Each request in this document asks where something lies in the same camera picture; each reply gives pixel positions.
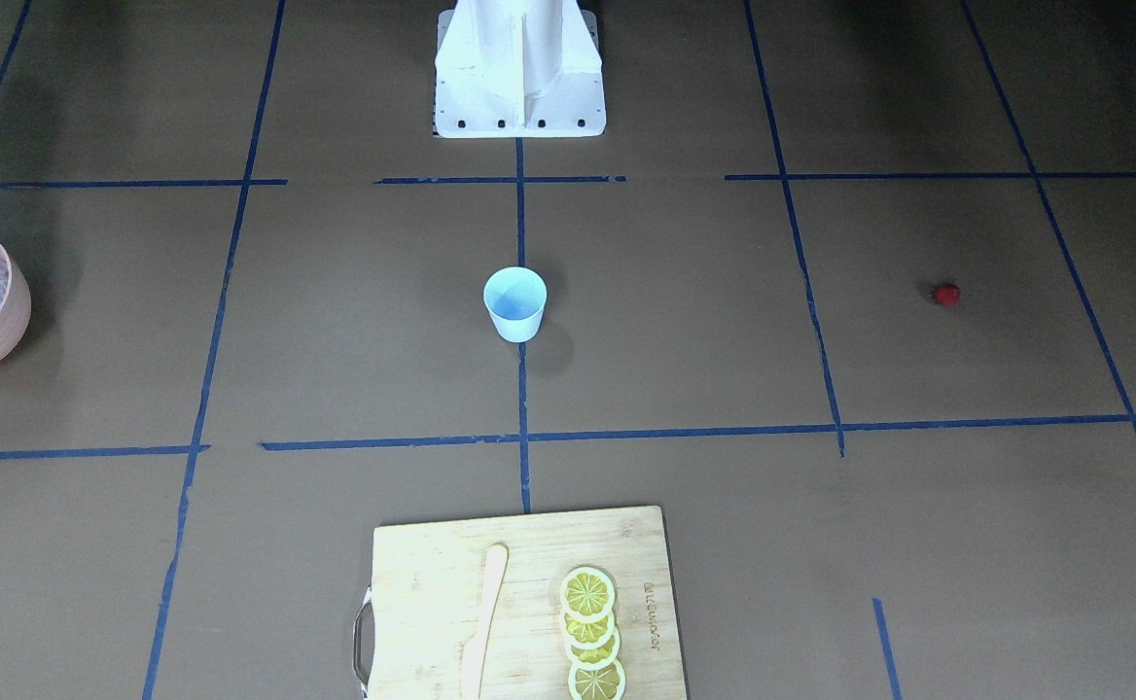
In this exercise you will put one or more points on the light blue plastic cup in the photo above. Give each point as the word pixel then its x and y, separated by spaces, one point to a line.
pixel 515 298

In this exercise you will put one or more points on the bamboo cutting board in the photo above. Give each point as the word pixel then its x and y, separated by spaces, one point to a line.
pixel 422 604

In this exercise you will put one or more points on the yellow plastic knife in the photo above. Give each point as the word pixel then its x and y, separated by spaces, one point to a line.
pixel 474 651

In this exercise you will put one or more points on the red strawberry on table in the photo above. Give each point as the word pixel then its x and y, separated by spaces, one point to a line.
pixel 947 294

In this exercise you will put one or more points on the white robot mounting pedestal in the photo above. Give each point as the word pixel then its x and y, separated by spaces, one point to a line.
pixel 518 69

